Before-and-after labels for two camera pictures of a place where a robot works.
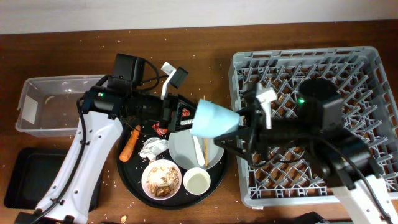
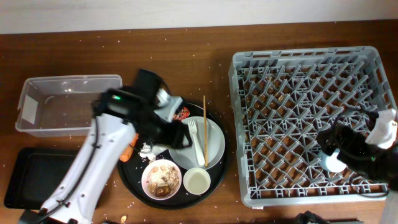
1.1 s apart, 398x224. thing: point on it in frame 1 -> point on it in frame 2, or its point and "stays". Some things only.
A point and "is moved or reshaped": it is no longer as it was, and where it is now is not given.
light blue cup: [211, 120] is moved or reshaped
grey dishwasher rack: [360, 76] stays
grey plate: [182, 146] stays
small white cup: [196, 181] stays
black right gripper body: [280, 134] -> [364, 157]
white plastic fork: [199, 152] stays
